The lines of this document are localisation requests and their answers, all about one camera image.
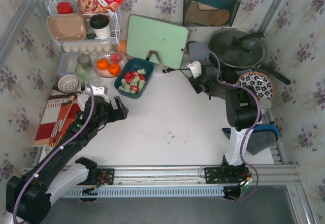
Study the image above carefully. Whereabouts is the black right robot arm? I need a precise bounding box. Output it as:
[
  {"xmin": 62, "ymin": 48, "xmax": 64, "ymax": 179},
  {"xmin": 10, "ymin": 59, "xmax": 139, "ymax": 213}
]
[{"xmin": 205, "ymin": 78, "xmax": 261, "ymax": 184}]

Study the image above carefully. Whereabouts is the orange fruit behind board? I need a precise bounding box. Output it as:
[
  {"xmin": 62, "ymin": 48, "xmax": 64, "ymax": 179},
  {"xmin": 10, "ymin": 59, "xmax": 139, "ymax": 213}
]
[{"xmin": 117, "ymin": 40, "xmax": 127, "ymax": 55}]

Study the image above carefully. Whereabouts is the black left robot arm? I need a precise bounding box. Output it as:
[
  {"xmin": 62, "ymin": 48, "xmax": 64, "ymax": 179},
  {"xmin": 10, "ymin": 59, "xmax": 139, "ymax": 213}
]
[{"xmin": 6, "ymin": 95, "xmax": 128, "ymax": 223}]

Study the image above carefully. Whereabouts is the white plastic scoop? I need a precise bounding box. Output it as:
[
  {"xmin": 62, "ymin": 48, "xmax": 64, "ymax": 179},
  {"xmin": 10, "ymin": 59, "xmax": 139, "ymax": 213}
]
[{"xmin": 77, "ymin": 93, "xmax": 90, "ymax": 111}]

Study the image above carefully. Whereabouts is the teal storage basket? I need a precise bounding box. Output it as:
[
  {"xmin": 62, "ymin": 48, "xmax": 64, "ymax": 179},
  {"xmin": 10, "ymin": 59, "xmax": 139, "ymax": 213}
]
[{"xmin": 114, "ymin": 58, "xmax": 154, "ymax": 99}]

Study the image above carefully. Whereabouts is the green tinted glass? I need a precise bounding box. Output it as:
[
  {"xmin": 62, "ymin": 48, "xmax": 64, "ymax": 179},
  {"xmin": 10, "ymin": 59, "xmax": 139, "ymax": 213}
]
[{"xmin": 75, "ymin": 54, "xmax": 92, "ymax": 81}]

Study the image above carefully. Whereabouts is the white cup on rack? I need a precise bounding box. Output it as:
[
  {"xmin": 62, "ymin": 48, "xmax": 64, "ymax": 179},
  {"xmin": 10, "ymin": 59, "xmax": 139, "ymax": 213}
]
[{"xmin": 89, "ymin": 14, "xmax": 111, "ymax": 38}]

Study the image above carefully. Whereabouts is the clear glass cup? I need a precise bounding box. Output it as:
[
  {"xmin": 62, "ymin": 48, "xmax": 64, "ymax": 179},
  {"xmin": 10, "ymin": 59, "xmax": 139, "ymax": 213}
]
[{"xmin": 85, "ymin": 68, "xmax": 102, "ymax": 87}]

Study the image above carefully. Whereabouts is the striped orange cloth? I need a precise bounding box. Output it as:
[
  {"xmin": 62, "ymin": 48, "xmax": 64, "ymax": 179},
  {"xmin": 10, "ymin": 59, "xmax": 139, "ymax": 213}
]
[{"xmin": 34, "ymin": 86, "xmax": 81, "ymax": 147}]

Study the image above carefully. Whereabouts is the white egg tray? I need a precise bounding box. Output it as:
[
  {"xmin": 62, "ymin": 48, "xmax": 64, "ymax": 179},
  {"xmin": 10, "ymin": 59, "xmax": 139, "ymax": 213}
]
[{"xmin": 62, "ymin": 44, "xmax": 116, "ymax": 55}]

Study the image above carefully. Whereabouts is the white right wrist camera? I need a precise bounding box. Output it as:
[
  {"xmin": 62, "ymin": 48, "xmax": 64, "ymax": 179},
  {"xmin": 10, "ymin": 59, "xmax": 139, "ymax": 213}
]
[{"xmin": 186, "ymin": 61, "xmax": 202, "ymax": 78}]

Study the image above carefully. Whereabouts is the blue white bottle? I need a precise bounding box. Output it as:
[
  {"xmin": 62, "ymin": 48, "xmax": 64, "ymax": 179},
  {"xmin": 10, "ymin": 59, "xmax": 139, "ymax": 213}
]
[{"xmin": 259, "ymin": 98, "xmax": 272, "ymax": 115}]

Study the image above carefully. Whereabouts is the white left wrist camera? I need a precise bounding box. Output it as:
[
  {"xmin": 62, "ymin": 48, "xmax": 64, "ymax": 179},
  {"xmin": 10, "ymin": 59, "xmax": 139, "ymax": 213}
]
[{"xmin": 83, "ymin": 85, "xmax": 108, "ymax": 95}]

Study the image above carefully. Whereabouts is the clear storage box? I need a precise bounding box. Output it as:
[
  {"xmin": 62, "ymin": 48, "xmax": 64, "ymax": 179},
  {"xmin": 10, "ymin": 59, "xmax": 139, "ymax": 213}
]
[{"xmin": 56, "ymin": 52, "xmax": 79, "ymax": 76}]

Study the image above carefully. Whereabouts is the grey induction cooker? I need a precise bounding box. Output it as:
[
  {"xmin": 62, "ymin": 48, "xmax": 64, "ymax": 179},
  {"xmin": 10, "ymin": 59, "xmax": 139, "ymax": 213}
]
[{"xmin": 186, "ymin": 41, "xmax": 222, "ymax": 76}]

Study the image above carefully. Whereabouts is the red capsule cluster bottom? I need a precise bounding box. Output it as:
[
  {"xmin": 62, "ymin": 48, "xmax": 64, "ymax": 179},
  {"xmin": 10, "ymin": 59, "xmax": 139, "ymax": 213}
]
[{"xmin": 130, "ymin": 85, "xmax": 140, "ymax": 93}]

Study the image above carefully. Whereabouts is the red capsule cluster left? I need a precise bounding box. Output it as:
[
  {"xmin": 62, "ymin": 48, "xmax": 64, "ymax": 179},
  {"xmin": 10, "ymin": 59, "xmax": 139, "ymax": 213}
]
[{"xmin": 124, "ymin": 72, "xmax": 132, "ymax": 79}]

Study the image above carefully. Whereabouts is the black mesh holder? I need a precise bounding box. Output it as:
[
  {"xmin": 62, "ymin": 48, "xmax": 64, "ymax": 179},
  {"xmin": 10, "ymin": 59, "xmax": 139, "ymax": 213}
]
[{"xmin": 182, "ymin": 0, "xmax": 241, "ymax": 27}]

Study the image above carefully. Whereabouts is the flower pattern plate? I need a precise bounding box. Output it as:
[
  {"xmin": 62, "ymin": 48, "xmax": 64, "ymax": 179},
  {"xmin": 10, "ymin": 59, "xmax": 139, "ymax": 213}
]
[{"xmin": 236, "ymin": 72, "xmax": 275, "ymax": 102}]

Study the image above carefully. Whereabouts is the black wok pan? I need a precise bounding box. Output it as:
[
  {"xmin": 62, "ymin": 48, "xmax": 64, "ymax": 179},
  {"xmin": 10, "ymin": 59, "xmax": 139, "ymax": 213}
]
[{"xmin": 208, "ymin": 28, "xmax": 291, "ymax": 85}]

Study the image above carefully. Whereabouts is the glass fruit plate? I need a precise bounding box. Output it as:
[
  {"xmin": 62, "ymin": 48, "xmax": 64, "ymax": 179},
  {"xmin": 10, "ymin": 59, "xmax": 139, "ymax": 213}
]
[{"xmin": 93, "ymin": 51, "xmax": 128, "ymax": 78}]

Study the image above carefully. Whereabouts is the red capsule cluster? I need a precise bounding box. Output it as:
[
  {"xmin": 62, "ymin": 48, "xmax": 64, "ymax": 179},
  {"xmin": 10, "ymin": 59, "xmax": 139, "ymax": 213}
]
[
  {"xmin": 130, "ymin": 85, "xmax": 140, "ymax": 93},
  {"xmin": 124, "ymin": 72, "xmax": 132, "ymax": 79}
]

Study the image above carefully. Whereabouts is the green cutting board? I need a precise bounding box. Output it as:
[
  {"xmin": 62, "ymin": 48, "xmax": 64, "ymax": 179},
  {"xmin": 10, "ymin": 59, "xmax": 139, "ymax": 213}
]
[{"xmin": 126, "ymin": 15, "xmax": 188, "ymax": 69}]

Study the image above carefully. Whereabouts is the blue grey oven mitt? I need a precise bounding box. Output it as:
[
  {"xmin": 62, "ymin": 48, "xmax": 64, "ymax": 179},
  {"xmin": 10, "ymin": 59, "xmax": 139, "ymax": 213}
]
[{"xmin": 222, "ymin": 123, "xmax": 280, "ymax": 156}]

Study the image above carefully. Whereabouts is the black power cable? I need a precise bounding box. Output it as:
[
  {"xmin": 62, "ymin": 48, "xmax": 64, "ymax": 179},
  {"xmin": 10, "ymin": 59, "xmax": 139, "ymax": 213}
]
[{"xmin": 162, "ymin": 41, "xmax": 193, "ymax": 74}]

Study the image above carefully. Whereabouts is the white strainer bowl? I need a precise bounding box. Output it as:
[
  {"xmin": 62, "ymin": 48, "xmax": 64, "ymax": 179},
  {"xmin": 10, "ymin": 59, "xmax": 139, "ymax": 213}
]
[{"xmin": 57, "ymin": 75, "xmax": 79, "ymax": 93}]

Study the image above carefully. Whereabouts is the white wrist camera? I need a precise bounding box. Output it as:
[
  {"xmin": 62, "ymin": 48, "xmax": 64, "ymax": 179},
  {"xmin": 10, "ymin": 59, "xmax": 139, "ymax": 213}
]
[
  {"xmin": 83, "ymin": 85, "xmax": 108, "ymax": 95},
  {"xmin": 186, "ymin": 61, "xmax": 202, "ymax": 78}
]

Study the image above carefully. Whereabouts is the paper coffee cup black lid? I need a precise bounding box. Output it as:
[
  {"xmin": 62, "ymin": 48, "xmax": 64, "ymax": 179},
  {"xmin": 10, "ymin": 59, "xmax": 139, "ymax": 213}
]
[{"xmin": 221, "ymin": 70, "xmax": 239, "ymax": 84}]

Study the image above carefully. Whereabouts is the round cork coaster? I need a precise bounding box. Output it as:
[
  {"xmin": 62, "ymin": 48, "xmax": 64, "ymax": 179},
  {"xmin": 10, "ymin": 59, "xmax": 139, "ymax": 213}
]
[{"xmin": 209, "ymin": 9, "xmax": 230, "ymax": 26}]

